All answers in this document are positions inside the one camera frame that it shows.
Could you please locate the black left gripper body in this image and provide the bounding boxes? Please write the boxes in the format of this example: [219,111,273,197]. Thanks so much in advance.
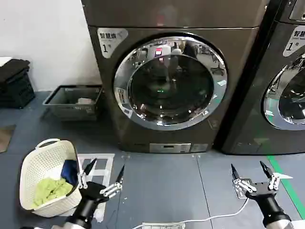
[72,181,110,222]

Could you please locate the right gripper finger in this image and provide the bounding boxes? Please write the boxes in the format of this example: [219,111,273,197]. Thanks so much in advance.
[259,161,281,191]
[230,163,258,193]

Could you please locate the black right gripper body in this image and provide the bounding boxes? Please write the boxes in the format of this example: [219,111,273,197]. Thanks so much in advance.
[245,181,291,225]

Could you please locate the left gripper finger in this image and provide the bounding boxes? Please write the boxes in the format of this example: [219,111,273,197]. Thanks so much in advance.
[99,164,126,199]
[76,158,97,189]

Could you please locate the white paper slip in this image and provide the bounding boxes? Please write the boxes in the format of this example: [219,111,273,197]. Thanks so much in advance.
[273,172,294,180]

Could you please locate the green tape strip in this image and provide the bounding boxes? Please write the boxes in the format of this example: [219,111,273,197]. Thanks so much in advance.
[266,155,305,215]

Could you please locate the blue cloth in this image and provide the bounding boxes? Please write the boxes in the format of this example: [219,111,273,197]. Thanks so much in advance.
[61,159,79,186]

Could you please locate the white cloth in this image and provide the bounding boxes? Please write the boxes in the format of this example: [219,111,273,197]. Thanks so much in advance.
[51,167,65,181]

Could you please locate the green cloth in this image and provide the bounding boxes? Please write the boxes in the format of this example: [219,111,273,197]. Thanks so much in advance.
[33,178,74,208]

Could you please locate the white perforated laundry basket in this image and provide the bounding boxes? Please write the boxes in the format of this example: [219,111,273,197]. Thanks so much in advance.
[19,138,83,212]

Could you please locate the white power strip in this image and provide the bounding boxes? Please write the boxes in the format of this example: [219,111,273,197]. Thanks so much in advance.
[142,221,186,229]

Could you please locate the grey plastic bin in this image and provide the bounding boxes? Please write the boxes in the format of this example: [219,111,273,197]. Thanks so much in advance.
[42,85,104,122]

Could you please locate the round glass dryer door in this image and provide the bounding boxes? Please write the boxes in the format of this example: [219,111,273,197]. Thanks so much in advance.
[113,32,229,131]
[261,51,305,131]

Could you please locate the brown flat board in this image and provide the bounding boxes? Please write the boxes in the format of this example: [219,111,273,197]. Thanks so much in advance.
[0,124,17,153]

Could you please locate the grey dryer with panel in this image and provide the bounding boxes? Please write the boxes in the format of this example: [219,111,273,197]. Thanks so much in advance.
[81,0,265,154]

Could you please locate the black stacked crates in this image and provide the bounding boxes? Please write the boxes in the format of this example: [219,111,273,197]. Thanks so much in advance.
[0,69,36,109]

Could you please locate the black folded cloth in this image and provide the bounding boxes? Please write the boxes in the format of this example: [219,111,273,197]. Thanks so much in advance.
[0,58,31,81]

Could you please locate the white flat board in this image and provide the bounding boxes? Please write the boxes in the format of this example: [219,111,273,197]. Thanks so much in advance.
[0,56,13,68]

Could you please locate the white cable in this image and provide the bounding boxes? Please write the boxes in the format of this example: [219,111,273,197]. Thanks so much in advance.
[182,197,250,225]

